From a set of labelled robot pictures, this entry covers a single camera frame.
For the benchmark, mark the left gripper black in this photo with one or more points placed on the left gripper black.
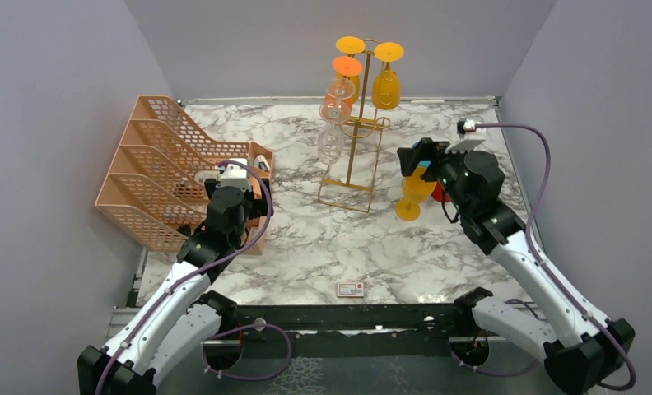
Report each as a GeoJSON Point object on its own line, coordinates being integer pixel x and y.
{"type": "Point", "coordinates": [258, 206]}

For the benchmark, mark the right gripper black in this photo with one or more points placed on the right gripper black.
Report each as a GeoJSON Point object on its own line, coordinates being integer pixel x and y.
{"type": "Point", "coordinates": [424, 151]}

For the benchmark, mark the yellow wine glass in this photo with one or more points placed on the yellow wine glass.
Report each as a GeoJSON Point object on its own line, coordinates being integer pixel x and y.
{"type": "Point", "coordinates": [386, 94]}
{"type": "Point", "coordinates": [350, 45]}
{"type": "Point", "coordinates": [415, 192]}

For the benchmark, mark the red wine glass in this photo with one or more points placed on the red wine glass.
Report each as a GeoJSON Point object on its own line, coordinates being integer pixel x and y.
{"type": "Point", "coordinates": [439, 194]}

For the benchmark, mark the clear wine glass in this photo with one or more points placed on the clear wine glass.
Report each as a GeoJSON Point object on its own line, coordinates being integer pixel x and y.
{"type": "Point", "coordinates": [330, 142]}

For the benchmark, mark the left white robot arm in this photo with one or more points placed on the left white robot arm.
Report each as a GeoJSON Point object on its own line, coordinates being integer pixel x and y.
{"type": "Point", "coordinates": [184, 310]}

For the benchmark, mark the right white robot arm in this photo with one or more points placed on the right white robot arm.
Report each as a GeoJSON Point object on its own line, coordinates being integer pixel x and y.
{"type": "Point", "coordinates": [578, 345]}

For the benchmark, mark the gold wine glass rack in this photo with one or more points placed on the gold wine glass rack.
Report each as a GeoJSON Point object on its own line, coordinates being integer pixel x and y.
{"type": "Point", "coordinates": [350, 182]}

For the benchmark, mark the orange wine glass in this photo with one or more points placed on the orange wine glass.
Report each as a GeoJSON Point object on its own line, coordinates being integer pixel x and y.
{"type": "Point", "coordinates": [345, 84]}

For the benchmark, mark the peach plastic file organizer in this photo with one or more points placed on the peach plastic file organizer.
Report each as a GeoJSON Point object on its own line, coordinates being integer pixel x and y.
{"type": "Point", "coordinates": [154, 186]}

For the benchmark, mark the small red white card box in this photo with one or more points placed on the small red white card box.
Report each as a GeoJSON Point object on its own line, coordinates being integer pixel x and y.
{"type": "Point", "coordinates": [350, 290]}

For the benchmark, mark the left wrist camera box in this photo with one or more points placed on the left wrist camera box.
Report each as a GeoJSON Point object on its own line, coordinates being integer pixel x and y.
{"type": "Point", "coordinates": [233, 173]}

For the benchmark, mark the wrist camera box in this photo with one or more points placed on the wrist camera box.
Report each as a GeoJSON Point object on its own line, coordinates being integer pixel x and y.
{"type": "Point", "coordinates": [233, 173]}
{"type": "Point", "coordinates": [471, 135]}

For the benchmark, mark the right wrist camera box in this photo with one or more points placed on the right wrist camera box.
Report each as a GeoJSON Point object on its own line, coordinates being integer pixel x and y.
{"type": "Point", "coordinates": [471, 135]}

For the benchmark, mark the black mounting rail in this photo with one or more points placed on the black mounting rail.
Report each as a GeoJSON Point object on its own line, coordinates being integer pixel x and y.
{"type": "Point", "coordinates": [343, 331]}

